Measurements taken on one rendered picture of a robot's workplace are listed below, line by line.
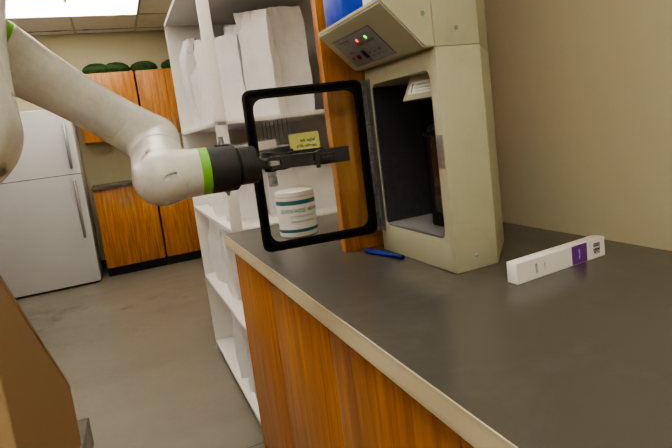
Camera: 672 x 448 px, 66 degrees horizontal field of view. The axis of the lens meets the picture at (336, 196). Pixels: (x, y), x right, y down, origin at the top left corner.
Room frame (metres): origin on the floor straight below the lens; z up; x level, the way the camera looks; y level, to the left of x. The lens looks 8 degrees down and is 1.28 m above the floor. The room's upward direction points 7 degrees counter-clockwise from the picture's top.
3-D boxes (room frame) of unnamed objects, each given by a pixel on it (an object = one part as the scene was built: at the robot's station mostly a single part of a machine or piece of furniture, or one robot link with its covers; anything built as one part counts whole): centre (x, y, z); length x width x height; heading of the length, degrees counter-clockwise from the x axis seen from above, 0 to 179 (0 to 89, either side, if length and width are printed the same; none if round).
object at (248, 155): (1.04, 0.15, 1.22); 0.09 x 0.08 x 0.07; 113
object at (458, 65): (1.24, -0.29, 1.33); 0.32 x 0.25 x 0.77; 22
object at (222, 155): (1.01, 0.21, 1.23); 0.09 x 0.06 x 0.12; 23
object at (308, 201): (1.29, 0.05, 1.19); 0.30 x 0.01 x 0.40; 105
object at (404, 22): (1.17, -0.12, 1.46); 0.32 x 0.11 x 0.10; 22
